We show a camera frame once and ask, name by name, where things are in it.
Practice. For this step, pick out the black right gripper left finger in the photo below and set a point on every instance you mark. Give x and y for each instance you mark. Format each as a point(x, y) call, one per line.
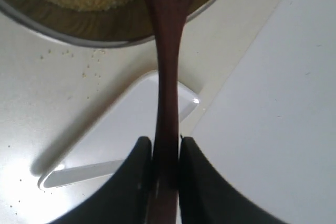
point(124, 197)

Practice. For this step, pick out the dark red wooden spoon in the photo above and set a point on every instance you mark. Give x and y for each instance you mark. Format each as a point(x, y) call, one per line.
point(168, 18)

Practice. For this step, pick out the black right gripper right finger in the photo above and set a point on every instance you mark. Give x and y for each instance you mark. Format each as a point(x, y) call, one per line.
point(206, 197)

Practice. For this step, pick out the steel bowl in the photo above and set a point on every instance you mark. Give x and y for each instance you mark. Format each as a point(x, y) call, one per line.
point(121, 26)

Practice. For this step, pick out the white square plastic tray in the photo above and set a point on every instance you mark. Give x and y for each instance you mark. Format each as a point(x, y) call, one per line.
point(102, 148)

